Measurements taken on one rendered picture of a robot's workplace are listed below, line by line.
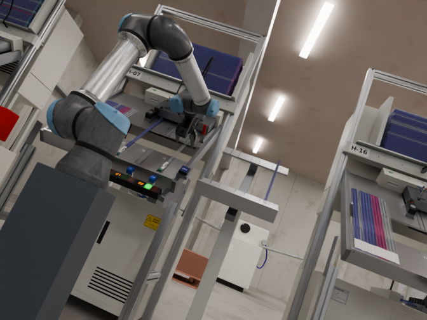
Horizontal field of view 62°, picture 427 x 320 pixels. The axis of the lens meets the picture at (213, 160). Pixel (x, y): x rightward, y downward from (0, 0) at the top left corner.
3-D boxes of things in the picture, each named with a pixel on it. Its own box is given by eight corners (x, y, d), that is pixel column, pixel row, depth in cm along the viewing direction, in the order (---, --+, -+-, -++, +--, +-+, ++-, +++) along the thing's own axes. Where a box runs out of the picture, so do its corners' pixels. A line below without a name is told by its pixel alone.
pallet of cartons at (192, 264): (198, 284, 526) (208, 258, 536) (204, 293, 444) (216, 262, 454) (125, 254, 522) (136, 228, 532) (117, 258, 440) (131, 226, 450)
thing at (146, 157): (171, 186, 157) (173, 180, 155) (45, 136, 167) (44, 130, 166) (187, 166, 173) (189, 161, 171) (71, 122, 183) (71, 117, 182)
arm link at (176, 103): (187, 101, 150) (201, 91, 158) (166, 96, 155) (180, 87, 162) (189, 117, 154) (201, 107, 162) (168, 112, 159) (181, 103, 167)
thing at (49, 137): (169, 192, 157) (172, 179, 153) (43, 142, 167) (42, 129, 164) (170, 190, 158) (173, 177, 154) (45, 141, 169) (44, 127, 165)
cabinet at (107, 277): (126, 336, 167) (178, 213, 182) (3, 277, 178) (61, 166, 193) (156, 315, 229) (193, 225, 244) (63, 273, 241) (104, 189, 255)
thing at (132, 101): (199, 155, 189) (201, 147, 187) (91, 115, 200) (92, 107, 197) (217, 133, 217) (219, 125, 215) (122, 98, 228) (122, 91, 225)
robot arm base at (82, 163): (96, 185, 93) (112, 152, 95) (44, 164, 94) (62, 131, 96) (110, 194, 107) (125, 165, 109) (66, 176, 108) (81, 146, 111)
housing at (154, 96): (215, 136, 214) (220, 115, 207) (142, 110, 222) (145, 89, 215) (218, 132, 221) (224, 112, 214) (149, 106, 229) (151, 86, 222)
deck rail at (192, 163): (173, 193, 157) (176, 182, 154) (169, 192, 157) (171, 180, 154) (220, 134, 217) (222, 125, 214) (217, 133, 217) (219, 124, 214)
